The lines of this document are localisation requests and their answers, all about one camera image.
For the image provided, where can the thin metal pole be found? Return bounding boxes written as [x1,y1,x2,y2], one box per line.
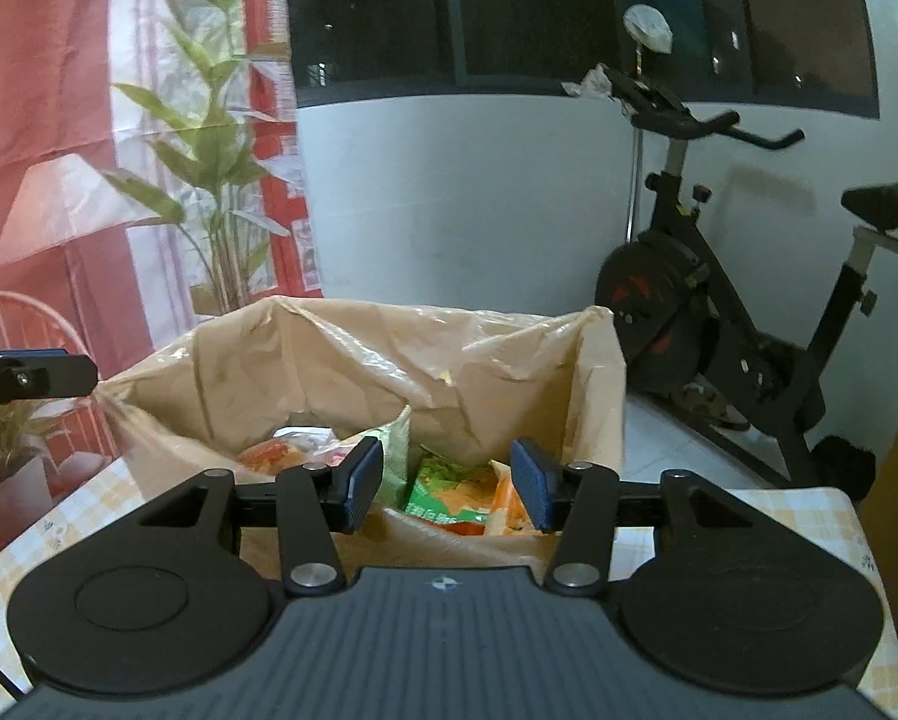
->
[625,52,643,241]

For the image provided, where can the printed backdrop cloth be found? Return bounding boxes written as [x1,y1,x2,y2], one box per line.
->
[0,0,326,563]

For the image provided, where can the white plastic bag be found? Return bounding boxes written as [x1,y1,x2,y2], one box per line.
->
[624,4,674,53]

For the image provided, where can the yellow checkered tablecloth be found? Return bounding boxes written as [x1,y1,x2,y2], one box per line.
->
[0,456,898,695]

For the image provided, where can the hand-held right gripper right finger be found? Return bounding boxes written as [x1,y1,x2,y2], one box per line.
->
[509,438,759,601]

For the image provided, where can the pastel chip bag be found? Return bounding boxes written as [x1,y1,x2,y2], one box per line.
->
[355,405,414,515]

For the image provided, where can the green snack packet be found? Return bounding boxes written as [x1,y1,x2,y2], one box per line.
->
[404,456,496,535]

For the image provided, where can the black exercise bike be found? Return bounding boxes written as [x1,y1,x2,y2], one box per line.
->
[561,64,898,503]

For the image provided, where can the orange-red snack packet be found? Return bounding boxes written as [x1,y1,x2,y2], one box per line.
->
[237,427,346,479]

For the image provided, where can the orange snack packet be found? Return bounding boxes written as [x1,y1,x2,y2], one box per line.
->
[485,461,544,537]

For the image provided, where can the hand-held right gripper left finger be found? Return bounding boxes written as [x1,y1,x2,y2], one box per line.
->
[140,436,386,599]

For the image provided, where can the dark window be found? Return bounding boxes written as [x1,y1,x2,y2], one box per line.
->
[284,0,881,121]

